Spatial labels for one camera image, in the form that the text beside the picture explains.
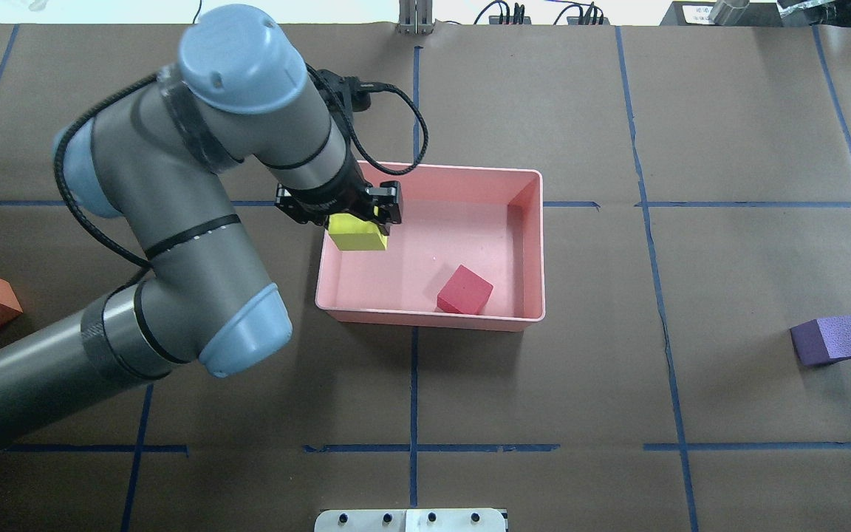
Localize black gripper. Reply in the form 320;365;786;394
274;177;403;238

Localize yellow foam block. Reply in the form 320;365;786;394
327;214;388;252

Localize red foam block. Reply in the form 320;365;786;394
437;264;494;316

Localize purple foam block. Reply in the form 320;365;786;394
789;316;851;367

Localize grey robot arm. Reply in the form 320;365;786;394
0;4;402;451

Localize pink plastic bin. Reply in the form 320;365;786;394
315;164;546;331

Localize wrist black camera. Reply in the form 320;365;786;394
314;69;372;115

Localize aluminium frame post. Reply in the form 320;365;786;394
396;0;435;35

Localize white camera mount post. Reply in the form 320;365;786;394
313;508;509;531

